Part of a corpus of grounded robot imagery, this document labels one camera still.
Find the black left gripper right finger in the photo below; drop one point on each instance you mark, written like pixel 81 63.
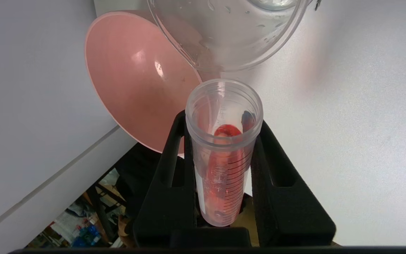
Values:
pixel 287 211

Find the black bulky background object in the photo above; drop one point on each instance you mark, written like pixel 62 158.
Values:
pixel 137 173

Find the clear glass beaker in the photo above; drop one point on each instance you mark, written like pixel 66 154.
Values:
pixel 231 31

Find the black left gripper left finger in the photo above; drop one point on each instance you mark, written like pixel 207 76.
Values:
pixel 164 204

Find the test tube with red pigment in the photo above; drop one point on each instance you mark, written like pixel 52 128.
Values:
pixel 224 176

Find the pink plastic bowl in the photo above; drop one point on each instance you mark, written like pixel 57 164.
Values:
pixel 132 88

